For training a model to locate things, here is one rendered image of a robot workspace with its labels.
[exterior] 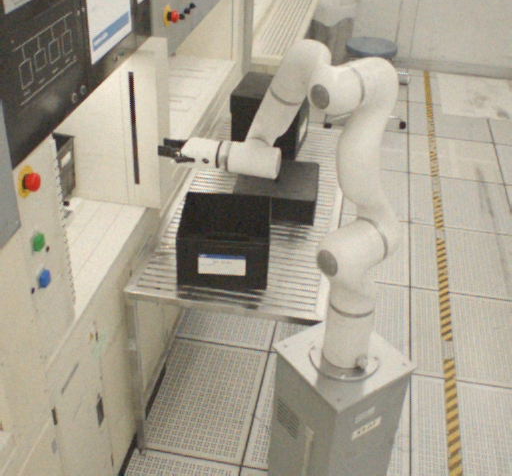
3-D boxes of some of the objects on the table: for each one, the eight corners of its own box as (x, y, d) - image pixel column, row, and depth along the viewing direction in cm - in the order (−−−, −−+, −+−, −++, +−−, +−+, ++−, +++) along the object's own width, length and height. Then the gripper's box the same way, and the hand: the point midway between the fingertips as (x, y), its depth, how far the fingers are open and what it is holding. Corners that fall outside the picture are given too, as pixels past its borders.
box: (295, 162, 277) (300, 104, 263) (227, 151, 282) (229, 94, 269) (309, 133, 300) (314, 79, 286) (246, 124, 306) (248, 70, 292)
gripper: (232, 130, 191) (170, 122, 195) (215, 157, 178) (149, 147, 181) (231, 154, 196) (171, 145, 199) (215, 182, 182) (150, 172, 185)
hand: (167, 147), depth 190 cm, fingers open, 4 cm apart
